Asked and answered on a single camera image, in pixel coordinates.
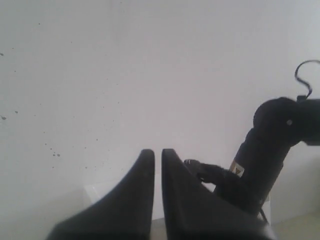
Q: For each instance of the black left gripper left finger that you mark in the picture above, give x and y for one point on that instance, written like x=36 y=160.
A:
x=125 y=213

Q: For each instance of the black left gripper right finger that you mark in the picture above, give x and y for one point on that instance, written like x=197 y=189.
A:
x=192 y=212

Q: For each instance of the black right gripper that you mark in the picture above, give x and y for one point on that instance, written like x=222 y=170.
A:
x=246 y=184

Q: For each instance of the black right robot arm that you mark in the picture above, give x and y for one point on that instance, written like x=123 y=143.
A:
x=278 y=125

